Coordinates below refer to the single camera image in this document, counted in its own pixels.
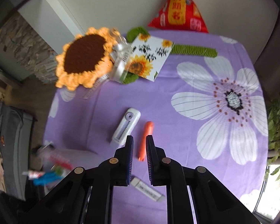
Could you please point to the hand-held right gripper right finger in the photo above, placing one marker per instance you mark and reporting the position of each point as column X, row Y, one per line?
column 149, row 158

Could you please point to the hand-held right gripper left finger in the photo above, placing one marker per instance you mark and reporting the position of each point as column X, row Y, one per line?
column 130, row 158

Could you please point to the orange carrot pen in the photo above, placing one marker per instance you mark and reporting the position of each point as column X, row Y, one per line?
column 148, row 127

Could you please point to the translucent white plastic cup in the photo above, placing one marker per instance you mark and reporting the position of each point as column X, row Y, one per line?
column 79, row 156

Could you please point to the pink patterned tube clear cap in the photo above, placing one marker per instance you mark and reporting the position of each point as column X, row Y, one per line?
column 33, row 174

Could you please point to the white eraser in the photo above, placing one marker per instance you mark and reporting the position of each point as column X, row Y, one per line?
column 144, row 187

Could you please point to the purple floral tablecloth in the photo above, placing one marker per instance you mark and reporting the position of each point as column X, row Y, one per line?
column 177, row 144

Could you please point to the green crochet leaf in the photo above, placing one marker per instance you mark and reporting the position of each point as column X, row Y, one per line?
column 130, row 78

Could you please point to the silver ribbon bow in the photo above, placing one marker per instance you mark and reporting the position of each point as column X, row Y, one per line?
column 121, row 51

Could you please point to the sunflower print card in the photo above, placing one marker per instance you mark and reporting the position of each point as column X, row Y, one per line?
column 154, row 49

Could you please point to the crocheted sunflower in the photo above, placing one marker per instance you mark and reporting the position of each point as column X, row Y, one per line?
column 84, row 53

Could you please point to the green crochet stem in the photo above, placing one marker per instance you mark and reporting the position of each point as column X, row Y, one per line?
column 193, row 50

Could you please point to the grey bag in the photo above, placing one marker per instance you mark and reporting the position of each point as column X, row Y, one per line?
column 11, row 144

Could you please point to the green potted plant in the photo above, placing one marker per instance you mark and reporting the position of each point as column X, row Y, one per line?
column 278, row 121

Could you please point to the red pyramid pouch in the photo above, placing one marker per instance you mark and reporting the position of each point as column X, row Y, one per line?
column 179, row 9

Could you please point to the white cabinet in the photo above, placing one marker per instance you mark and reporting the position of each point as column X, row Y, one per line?
column 58, row 7

